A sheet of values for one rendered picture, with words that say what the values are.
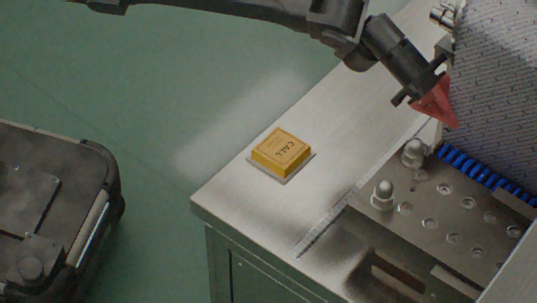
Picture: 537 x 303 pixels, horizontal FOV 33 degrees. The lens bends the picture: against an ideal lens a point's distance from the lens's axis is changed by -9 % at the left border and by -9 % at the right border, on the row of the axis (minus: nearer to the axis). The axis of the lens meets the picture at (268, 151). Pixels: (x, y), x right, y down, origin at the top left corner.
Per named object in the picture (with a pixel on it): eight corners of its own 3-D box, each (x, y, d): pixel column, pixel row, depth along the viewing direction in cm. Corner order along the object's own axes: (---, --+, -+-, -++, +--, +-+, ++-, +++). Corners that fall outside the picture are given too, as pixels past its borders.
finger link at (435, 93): (438, 143, 146) (399, 96, 146) (460, 117, 150) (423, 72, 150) (461, 128, 141) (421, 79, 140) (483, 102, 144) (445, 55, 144)
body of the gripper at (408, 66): (396, 111, 145) (363, 73, 145) (431, 76, 150) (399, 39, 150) (418, 95, 139) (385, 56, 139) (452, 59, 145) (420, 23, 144)
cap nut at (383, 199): (379, 187, 142) (383, 167, 139) (399, 199, 141) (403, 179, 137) (364, 202, 140) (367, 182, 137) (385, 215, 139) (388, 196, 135)
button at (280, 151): (277, 134, 167) (277, 124, 165) (311, 154, 164) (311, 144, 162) (250, 158, 163) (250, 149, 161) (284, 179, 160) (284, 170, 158)
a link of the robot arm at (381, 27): (361, 22, 141) (385, 2, 143) (344, 37, 147) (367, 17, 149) (393, 58, 141) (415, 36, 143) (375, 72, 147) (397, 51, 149)
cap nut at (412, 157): (408, 147, 148) (412, 126, 144) (428, 158, 146) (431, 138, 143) (396, 160, 146) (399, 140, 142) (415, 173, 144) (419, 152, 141)
